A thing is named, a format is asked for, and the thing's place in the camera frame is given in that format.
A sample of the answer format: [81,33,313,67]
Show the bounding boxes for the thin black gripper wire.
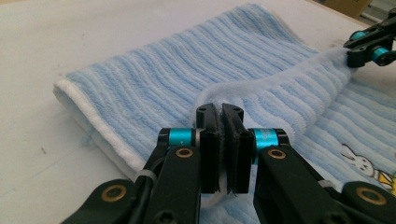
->
[128,169,157,224]

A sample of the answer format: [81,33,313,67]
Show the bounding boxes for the large cardboard box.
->
[312,0,374,20]

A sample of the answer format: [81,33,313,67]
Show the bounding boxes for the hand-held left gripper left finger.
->
[143,103,224,224]

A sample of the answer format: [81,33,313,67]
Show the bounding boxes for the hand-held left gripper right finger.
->
[221,103,353,224]

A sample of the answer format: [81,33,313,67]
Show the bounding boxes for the blue striped towel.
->
[52,3,396,224]

